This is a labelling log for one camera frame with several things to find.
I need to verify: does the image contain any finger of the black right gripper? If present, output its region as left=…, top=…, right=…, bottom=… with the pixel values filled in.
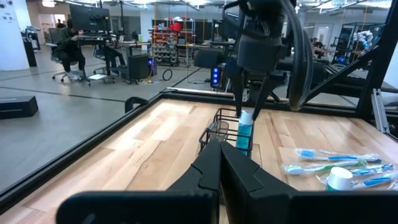
left=231, top=65, right=246, bottom=119
left=251, top=73, right=282, bottom=122

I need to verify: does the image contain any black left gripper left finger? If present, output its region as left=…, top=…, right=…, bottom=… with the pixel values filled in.
left=55, top=139, right=222, bottom=224

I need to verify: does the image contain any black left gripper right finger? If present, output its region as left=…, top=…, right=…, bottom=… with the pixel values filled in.
left=220, top=141, right=398, bottom=224

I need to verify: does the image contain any blue mouthwash bottle white cap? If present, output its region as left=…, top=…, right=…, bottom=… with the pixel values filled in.
left=235, top=109, right=254, bottom=156

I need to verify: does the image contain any green mouthwash bottle white cap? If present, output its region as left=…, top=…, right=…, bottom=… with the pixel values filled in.
left=325, top=167, right=354, bottom=192

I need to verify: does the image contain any purple toothbrush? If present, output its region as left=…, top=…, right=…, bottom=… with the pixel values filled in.
left=317, top=170, right=398, bottom=191

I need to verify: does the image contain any computer with blue lights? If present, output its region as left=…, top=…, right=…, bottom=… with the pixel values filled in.
left=210, top=65, right=223, bottom=88

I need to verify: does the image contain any distant seated person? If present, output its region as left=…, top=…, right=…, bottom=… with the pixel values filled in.
left=310, top=37, right=326, bottom=60

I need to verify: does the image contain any black cage rack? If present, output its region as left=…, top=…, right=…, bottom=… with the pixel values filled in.
left=332, top=21, right=386, bottom=65

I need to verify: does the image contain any shelving with orange bins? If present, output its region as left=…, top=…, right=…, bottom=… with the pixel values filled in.
left=149, top=18, right=197, bottom=67

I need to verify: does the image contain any black computer tower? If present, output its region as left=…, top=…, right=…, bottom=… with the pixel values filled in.
left=127, top=53, right=158, bottom=82

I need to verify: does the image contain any white sheet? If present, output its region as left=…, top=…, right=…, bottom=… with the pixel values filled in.
left=88, top=73, right=108, bottom=82

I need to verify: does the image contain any black framed desk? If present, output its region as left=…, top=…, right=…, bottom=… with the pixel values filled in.
left=73, top=32, right=152, bottom=85

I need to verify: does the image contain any black computer monitor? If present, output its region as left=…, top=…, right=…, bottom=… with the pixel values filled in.
left=68, top=3, right=111, bottom=34

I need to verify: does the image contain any grey office chair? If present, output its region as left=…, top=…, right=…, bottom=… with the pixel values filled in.
left=46, top=27, right=93, bottom=87

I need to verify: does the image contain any black box on floor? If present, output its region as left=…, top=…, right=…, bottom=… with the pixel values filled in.
left=0, top=95, right=40, bottom=121

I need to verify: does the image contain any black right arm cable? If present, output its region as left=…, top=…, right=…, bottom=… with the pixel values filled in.
left=281, top=0, right=314, bottom=112

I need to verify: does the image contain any black wire caddy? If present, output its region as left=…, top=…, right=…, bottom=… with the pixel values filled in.
left=198, top=107, right=255, bottom=158

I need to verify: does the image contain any black cable coil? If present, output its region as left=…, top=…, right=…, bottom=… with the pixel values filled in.
left=161, top=68, right=174, bottom=82

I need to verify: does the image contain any silver aluminium bracket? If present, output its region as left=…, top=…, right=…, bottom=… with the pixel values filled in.
left=370, top=88, right=391, bottom=134

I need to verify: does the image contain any black aluminium table frame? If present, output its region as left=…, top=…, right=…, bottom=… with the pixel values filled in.
left=0, top=0, right=398, bottom=215

